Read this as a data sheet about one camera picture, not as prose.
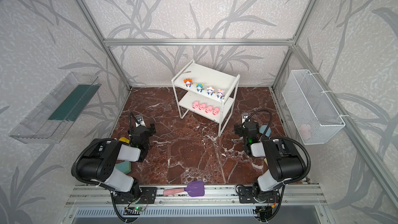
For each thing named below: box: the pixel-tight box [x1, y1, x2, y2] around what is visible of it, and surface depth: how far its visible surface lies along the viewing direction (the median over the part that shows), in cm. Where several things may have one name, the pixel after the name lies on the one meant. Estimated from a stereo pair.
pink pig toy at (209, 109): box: [205, 105, 213, 114], surface depth 87 cm
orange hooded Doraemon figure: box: [183, 77, 194, 89], surface depth 75 cm
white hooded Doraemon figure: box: [206, 86, 216, 96], surface depth 71 cm
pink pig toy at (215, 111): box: [212, 106, 220, 116], surface depth 87 cm
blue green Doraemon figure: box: [195, 82, 205, 93], surface depth 72 cm
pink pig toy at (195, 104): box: [192, 100, 200, 109], surface depth 89 cm
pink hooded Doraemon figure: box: [216, 88, 225, 100], surface depth 70 cm
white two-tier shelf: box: [171, 60, 241, 138], surface depth 82 cm
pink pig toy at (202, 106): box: [198, 102, 207, 111], surface depth 88 cm
